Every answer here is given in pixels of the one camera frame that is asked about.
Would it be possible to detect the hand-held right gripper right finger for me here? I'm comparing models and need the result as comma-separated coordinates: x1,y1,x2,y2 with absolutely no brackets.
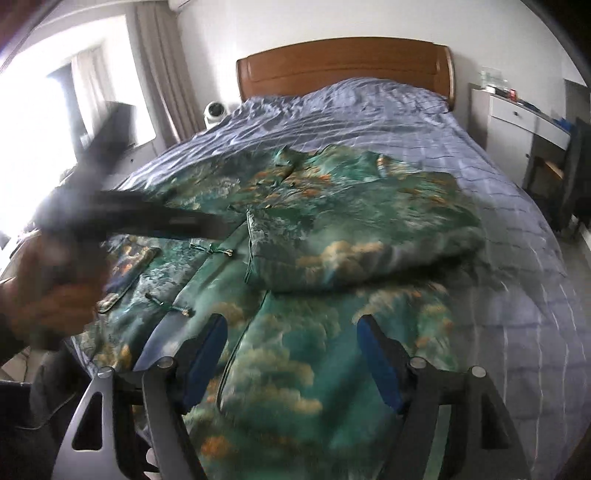
357,315,532,480

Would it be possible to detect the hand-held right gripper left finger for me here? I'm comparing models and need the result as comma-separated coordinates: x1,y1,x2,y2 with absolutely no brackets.
51,314,229,480

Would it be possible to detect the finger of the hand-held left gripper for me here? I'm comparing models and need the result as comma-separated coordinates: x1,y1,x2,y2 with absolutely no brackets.
99,190,229,241

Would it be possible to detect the green cloud-print garment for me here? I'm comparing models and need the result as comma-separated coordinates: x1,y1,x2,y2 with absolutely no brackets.
74,143,485,480

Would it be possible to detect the person's left hand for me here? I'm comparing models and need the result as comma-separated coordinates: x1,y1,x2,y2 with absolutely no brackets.
0,230,112,352

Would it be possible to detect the white round device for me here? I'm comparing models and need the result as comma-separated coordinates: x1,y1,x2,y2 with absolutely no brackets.
204,99,232,126

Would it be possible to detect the bed with blue checked sheet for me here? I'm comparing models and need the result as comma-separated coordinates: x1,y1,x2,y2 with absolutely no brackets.
69,78,591,480

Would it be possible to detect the beige curtain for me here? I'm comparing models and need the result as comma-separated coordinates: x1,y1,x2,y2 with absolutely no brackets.
134,0,209,145

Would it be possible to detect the wooden headboard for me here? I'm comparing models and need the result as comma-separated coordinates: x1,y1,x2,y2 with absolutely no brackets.
236,38,456,112

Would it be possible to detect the dark chair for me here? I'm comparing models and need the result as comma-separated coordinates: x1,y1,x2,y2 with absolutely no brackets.
526,117,591,237

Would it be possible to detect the white nightstand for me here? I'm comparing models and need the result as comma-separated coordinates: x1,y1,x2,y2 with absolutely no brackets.
468,83,573,186

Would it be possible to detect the clear container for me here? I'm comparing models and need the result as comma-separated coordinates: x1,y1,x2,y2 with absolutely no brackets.
480,67,509,91

